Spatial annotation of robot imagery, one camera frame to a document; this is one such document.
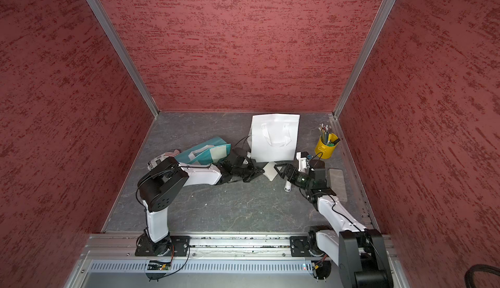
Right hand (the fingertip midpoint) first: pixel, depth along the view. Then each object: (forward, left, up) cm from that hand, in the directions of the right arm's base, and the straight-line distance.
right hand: (278, 172), depth 85 cm
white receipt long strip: (+6, +27, +9) cm, 29 cm away
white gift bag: (+16, +1, +5) cm, 17 cm away
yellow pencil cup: (+15, -25, -1) cm, 29 cm away
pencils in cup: (+18, -24, +6) cm, 31 cm away
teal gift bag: (+2, +32, +13) cm, 35 cm away
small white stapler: (-4, -4, -7) cm, 9 cm away
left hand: (+1, +6, -4) cm, 7 cm away
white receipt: (+4, +3, -8) cm, 9 cm away
